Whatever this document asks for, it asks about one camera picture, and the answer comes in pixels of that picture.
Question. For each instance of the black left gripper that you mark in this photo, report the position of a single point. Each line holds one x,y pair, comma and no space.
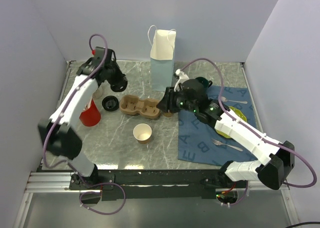
120,78

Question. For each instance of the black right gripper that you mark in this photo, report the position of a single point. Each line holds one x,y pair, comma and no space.
167,103

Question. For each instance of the brown pulp cup carrier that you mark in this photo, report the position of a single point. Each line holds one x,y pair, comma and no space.
133,105

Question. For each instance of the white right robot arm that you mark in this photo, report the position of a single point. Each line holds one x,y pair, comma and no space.
274,160

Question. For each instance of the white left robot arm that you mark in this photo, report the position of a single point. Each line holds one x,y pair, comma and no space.
57,133

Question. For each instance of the black coffee cup lid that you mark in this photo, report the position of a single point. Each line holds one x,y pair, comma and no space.
110,103

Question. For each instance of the stacked brown paper cups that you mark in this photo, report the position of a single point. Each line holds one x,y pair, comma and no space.
167,114

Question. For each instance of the white mug green inside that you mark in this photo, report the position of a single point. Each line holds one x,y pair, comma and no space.
98,93

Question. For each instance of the red cup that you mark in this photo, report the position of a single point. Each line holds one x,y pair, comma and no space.
90,116

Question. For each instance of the dark green mug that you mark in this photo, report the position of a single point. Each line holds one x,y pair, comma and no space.
204,82

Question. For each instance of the blue letter print cloth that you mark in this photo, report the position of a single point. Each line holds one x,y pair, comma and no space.
195,138

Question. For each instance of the light blue paper bag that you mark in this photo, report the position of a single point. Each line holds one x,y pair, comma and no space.
161,56

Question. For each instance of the silver spoon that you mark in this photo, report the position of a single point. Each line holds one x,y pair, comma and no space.
223,99

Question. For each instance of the silver fork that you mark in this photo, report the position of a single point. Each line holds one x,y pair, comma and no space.
219,143

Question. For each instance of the green polka dot plate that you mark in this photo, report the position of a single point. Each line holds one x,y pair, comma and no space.
238,113

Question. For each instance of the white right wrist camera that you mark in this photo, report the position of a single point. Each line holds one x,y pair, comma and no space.
181,78

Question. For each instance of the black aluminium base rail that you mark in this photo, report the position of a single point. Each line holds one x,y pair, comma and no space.
140,184

